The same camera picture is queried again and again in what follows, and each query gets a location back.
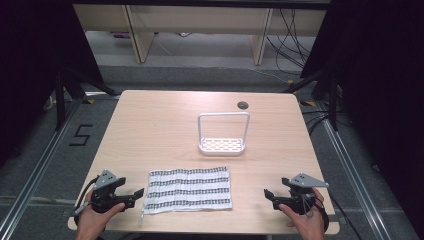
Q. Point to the white metal drying rack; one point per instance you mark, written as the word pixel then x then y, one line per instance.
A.
pixel 221 145

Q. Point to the beige wooden desk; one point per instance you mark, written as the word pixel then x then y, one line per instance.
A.
pixel 143 36

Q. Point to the aluminium floor rail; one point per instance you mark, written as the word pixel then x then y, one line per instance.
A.
pixel 353 180
pixel 36 173

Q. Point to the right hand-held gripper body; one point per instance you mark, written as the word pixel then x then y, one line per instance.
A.
pixel 300 200

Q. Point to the striped white dish cloth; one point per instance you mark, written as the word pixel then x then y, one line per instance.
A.
pixel 190 190

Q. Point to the black metal stand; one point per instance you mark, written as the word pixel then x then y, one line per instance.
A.
pixel 60 100
pixel 333 100

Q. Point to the person's left hand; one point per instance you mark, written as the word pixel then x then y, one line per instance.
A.
pixel 90 225

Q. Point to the person's right hand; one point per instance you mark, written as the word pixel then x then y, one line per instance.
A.
pixel 311 226

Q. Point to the yellow black floor tape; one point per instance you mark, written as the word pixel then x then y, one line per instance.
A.
pixel 308 103
pixel 87 100

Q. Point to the black curtain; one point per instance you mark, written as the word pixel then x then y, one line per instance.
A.
pixel 383 83
pixel 30 66

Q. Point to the purple small object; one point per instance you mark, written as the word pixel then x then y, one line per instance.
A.
pixel 120 34

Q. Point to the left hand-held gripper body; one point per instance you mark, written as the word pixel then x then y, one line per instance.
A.
pixel 106 196

